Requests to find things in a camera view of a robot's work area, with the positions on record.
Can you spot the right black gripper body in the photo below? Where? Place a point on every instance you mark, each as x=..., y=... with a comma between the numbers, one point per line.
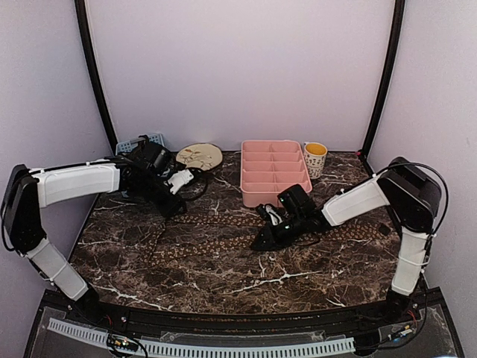
x=286, y=235

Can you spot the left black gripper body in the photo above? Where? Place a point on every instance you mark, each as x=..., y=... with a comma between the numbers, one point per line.
x=151, y=189

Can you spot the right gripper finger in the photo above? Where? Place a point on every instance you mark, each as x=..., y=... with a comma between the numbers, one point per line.
x=266, y=234
x=263, y=244

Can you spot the brown floral tie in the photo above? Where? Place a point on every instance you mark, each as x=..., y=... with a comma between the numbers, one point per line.
x=155, y=255

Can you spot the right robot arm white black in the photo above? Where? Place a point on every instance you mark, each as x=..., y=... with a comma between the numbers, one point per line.
x=417, y=194

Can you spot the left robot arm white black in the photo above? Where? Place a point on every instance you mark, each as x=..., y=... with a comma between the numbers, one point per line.
x=30, y=190

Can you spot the dark brown ties in basket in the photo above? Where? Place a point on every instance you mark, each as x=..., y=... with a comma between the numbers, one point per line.
x=144, y=140

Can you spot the round floral plate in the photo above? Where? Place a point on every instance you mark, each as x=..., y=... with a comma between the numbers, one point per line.
x=204, y=156

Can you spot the blue perforated plastic basket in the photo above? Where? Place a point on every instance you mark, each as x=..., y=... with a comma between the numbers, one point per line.
x=129, y=145

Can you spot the pink divided organizer tray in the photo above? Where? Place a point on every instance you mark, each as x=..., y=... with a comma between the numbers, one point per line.
x=268, y=167

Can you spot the white mug yellow inside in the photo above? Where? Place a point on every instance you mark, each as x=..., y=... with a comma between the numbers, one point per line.
x=315, y=157

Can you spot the small green circuit board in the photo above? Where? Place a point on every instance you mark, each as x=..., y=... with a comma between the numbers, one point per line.
x=121, y=343

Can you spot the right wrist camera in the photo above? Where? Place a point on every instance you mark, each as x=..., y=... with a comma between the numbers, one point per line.
x=269, y=213

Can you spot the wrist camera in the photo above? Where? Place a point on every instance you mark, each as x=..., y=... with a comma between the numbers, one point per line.
x=269, y=213
x=158, y=160

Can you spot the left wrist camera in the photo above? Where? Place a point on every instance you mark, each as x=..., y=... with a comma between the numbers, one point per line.
x=158, y=160

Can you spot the black front rail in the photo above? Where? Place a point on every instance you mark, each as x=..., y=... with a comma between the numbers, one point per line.
x=129, y=319

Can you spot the grey slotted cable duct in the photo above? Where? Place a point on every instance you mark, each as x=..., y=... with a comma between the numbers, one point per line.
x=172, y=344

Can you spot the right black frame post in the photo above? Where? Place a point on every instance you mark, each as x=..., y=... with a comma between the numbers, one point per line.
x=385, y=81

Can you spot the black frame post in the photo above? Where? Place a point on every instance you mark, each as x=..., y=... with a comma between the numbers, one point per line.
x=94, y=76
x=385, y=81

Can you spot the left black frame post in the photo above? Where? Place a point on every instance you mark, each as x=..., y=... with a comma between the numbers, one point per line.
x=94, y=76

